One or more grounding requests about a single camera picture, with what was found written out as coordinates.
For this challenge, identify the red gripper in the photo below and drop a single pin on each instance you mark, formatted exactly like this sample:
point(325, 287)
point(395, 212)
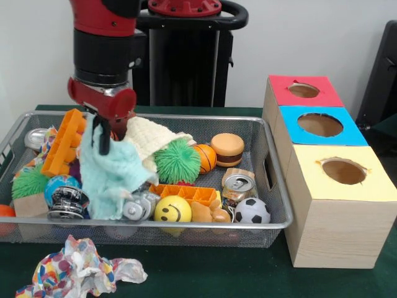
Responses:
point(105, 102)

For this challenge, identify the mint green cloth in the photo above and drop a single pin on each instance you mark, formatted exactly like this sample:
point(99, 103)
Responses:
point(108, 177)

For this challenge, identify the cream white cloth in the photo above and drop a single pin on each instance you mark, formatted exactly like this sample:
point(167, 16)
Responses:
point(145, 136)

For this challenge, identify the orange plastic tray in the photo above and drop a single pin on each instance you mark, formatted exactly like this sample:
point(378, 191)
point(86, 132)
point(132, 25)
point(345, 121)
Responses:
point(186, 192)
point(62, 142)

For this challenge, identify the colourful dotted cloth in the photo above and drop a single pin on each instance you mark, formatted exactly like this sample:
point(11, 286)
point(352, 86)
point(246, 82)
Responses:
point(77, 270)

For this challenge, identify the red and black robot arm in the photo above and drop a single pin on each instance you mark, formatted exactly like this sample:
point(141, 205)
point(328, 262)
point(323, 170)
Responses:
point(102, 46)

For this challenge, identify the shallow mesh bin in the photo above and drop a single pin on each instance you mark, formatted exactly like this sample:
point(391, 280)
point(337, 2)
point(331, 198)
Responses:
point(248, 149)

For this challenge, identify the wooden box with three holes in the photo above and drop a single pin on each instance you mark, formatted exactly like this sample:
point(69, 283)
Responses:
point(335, 232)

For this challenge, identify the green spiky ball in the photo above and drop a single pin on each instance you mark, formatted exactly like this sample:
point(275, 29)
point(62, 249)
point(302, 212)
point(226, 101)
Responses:
point(176, 161)

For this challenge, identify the yellow ball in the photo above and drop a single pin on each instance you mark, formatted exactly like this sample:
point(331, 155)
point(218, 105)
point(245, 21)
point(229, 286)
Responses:
point(172, 209)

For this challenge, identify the orange toy basketball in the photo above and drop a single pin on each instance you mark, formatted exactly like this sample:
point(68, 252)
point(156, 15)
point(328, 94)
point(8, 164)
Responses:
point(206, 158)

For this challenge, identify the toy hamburger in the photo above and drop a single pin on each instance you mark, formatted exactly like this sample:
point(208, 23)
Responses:
point(228, 149)

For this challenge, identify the silver pull-tab can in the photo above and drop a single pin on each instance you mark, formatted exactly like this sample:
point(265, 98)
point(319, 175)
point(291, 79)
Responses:
point(239, 186)

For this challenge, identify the black and white soccer ball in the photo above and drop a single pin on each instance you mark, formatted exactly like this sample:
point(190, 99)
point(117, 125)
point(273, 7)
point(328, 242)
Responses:
point(252, 211)

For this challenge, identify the dark green table cloth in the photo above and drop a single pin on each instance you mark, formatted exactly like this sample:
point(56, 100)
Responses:
point(389, 127)
point(217, 273)

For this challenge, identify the black upright panel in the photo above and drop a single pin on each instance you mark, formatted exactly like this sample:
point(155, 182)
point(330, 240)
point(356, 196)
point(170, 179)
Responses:
point(381, 77)

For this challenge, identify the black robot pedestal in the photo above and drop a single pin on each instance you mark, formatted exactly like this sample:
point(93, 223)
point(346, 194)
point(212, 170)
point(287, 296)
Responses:
point(186, 77)

